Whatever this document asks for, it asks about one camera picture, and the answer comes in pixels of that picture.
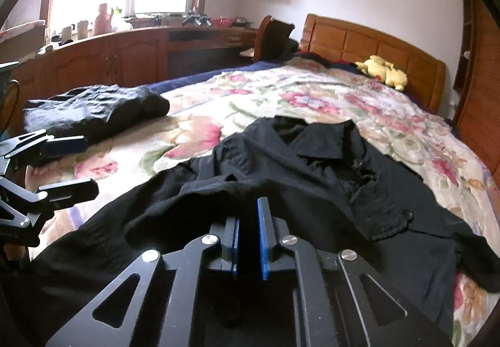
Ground dark blue bed sheet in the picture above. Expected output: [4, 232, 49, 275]
[145, 59, 290, 95]

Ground wooden chair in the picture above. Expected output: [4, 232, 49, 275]
[251, 15, 296, 63]

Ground dark toy figure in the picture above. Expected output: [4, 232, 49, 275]
[182, 9, 212, 27]

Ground black shirt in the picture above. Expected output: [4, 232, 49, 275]
[0, 116, 489, 347]

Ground yellow plush toy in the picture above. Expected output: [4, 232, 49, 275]
[354, 54, 408, 92]

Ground wooden headboard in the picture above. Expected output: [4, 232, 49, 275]
[299, 13, 447, 114]

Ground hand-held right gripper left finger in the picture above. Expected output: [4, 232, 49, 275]
[45, 217, 251, 347]

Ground folded black clothes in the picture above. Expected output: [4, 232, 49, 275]
[23, 85, 171, 145]

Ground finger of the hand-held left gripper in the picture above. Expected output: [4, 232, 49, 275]
[0, 129, 90, 169]
[0, 175, 99, 248]

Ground wooden desk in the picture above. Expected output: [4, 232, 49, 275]
[10, 25, 259, 98]

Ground floral blanket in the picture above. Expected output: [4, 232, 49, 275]
[25, 65, 500, 347]

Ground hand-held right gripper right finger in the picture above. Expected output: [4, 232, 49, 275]
[256, 196, 454, 347]

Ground dark cloth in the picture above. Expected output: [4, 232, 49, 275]
[292, 50, 361, 71]

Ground wooden slatted wardrobe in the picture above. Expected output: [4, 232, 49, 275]
[453, 0, 500, 162]

